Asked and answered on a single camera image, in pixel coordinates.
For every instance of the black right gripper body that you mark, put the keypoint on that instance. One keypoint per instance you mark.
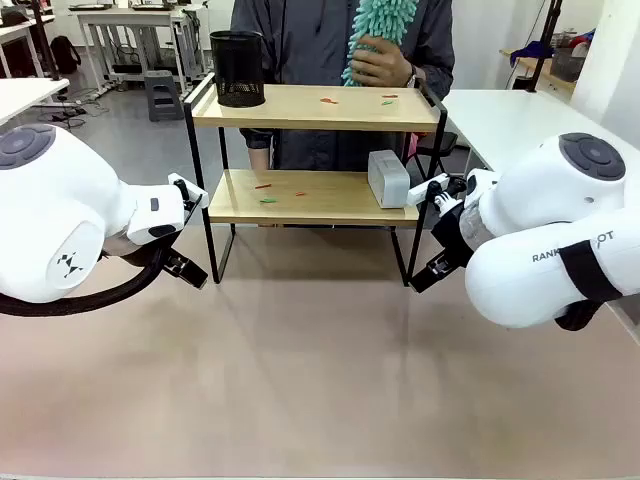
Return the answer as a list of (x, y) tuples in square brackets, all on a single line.
[(452, 235)]

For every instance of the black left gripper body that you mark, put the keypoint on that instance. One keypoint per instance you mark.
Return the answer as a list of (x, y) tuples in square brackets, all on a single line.
[(132, 252)]

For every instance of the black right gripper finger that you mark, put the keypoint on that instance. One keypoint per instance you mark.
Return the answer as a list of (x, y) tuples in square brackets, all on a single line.
[(422, 281), (442, 262)]

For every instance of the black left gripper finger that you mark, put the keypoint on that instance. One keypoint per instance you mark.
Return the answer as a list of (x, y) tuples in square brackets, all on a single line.
[(194, 277), (171, 261)]

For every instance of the white digital alarm clock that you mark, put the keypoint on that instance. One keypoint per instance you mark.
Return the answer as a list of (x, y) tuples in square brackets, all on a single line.
[(389, 180)]

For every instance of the black mesh pen holder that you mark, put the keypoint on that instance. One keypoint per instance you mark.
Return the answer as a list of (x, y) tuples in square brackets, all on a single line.
[(237, 67)]

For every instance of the teal chenille duster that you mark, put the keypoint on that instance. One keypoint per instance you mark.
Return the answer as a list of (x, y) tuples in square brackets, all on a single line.
[(375, 22)]

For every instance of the person's left forearm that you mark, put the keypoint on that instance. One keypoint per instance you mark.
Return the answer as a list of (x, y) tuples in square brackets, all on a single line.
[(434, 75)]

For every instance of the person's right forearm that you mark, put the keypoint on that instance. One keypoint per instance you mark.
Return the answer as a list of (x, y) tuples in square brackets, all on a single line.
[(256, 139)]

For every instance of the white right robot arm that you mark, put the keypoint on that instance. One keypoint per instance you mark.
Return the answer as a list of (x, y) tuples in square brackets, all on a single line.
[(550, 240)]

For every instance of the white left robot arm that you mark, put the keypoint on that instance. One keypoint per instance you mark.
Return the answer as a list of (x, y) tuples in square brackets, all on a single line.
[(55, 210)]

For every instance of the two-tier wood and black shelf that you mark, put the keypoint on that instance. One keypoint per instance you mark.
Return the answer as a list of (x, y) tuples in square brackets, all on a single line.
[(310, 115)]

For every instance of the person's right hand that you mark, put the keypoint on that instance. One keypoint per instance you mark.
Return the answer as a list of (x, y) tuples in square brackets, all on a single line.
[(259, 159)]

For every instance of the person's left hand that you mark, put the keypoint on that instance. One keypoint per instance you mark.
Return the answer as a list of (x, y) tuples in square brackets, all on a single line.
[(382, 65)]

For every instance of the large white table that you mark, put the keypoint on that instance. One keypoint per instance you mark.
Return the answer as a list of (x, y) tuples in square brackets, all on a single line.
[(490, 120)]

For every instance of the grey plastic step stool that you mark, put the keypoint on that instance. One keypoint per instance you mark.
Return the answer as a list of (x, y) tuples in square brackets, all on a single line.
[(162, 95)]

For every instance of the dark wristwatch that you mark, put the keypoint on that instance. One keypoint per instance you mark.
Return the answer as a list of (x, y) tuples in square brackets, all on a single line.
[(413, 77)]

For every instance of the wooden side bench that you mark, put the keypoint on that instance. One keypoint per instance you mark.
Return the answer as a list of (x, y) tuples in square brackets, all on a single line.
[(530, 62)]

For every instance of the small white table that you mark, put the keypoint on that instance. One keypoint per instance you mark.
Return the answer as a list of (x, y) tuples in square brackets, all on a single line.
[(25, 95)]

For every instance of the blue cloth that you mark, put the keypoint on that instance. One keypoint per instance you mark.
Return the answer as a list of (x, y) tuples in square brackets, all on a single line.
[(537, 47)]

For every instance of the black backpack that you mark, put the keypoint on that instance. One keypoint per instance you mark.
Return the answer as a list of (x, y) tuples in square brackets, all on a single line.
[(65, 54)]

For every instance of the white desk with grey legs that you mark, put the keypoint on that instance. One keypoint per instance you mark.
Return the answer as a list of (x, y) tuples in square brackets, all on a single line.
[(130, 30)]

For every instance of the person in grey jacket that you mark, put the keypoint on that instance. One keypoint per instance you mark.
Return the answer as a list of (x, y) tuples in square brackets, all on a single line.
[(300, 40)]

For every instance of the white desk with dark items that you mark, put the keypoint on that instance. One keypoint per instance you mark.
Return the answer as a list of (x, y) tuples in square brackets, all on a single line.
[(20, 30)]

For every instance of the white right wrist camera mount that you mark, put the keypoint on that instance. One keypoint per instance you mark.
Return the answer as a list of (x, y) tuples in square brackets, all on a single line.
[(425, 190)]

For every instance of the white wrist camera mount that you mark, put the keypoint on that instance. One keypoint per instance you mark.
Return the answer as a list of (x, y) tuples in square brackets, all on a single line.
[(181, 187), (425, 190)]

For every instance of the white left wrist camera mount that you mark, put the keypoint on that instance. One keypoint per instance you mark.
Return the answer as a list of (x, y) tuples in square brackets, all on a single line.
[(181, 187)]

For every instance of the black camera stand pole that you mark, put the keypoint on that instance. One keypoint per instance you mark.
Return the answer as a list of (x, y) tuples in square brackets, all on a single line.
[(542, 45), (46, 40)]

